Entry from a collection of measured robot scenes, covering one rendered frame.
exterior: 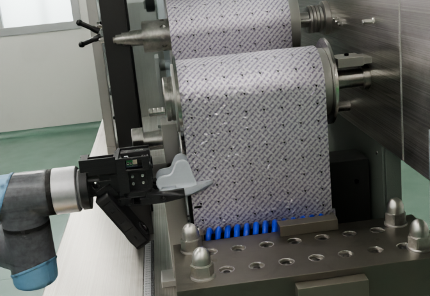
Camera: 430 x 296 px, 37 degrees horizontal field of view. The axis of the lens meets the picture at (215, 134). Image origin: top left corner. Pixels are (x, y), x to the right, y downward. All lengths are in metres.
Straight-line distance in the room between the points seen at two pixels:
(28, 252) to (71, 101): 5.69
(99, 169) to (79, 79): 5.66
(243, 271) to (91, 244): 0.57
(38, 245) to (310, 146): 0.47
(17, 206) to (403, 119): 0.61
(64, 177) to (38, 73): 5.71
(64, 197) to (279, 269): 0.35
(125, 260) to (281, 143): 0.45
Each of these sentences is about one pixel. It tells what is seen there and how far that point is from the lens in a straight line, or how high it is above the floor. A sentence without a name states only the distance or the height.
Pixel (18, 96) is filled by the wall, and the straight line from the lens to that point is 6.82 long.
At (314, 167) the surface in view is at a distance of 1.09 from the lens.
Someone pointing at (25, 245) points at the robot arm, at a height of 1.06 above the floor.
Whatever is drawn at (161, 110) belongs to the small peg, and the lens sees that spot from 1.08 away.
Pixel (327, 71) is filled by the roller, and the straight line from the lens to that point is 1.07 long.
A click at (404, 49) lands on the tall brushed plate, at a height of 1.32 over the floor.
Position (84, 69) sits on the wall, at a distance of 6.67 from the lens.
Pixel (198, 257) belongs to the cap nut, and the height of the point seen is 1.06.
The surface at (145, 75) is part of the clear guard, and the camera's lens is 2.07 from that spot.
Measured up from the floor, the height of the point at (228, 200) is 1.08.
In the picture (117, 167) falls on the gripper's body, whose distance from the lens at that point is 1.02.
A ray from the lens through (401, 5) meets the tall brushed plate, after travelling 0.98.
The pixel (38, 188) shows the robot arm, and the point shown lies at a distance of 1.05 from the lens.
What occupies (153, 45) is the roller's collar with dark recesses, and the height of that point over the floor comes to 1.32.
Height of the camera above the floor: 1.45
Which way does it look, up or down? 14 degrees down
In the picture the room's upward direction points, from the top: 6 degrees counter-clockwise
